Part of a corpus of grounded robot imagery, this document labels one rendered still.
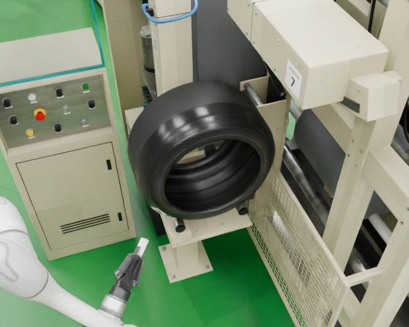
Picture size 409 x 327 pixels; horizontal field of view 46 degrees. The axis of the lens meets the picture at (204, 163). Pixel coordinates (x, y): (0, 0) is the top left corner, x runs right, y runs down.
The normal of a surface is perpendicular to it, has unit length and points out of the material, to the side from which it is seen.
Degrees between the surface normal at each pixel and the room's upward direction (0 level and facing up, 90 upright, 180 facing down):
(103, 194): 90
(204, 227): 0
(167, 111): 26
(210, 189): 9
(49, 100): 90
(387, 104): 72
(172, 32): 90
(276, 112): 90
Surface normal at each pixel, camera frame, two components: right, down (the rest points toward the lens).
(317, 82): 0.32, 0.67
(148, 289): 0.00, -0.70
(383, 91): 0.30, 0.42
